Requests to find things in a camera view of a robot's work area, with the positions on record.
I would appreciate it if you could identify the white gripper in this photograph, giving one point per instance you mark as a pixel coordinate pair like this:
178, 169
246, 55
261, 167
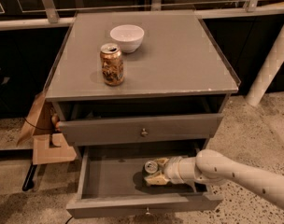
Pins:
172, 171

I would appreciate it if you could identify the green soda can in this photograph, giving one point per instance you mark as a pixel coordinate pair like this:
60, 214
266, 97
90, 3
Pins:
151, 167

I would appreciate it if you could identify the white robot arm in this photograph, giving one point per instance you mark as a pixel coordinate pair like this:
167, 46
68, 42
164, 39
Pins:
209, 167

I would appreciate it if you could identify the grey open middle drawer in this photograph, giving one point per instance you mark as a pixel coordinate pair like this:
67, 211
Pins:
111, 182

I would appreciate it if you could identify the grey drawer cabinet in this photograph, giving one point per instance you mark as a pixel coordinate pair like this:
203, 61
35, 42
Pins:
177, 70

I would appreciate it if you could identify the grey top drawer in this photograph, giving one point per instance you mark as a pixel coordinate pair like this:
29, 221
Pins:
93, 132

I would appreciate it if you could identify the gold brown soda can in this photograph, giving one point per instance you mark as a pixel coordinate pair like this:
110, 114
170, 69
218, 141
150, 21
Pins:
112, 64

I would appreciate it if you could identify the brown paper bag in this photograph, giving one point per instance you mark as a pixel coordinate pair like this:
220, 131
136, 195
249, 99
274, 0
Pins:
38, 120

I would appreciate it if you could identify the white ceramic bowl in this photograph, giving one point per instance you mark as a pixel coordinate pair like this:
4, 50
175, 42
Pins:
129, 37

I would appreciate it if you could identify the metal window railing frame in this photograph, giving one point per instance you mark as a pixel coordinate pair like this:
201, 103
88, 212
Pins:
30, 14

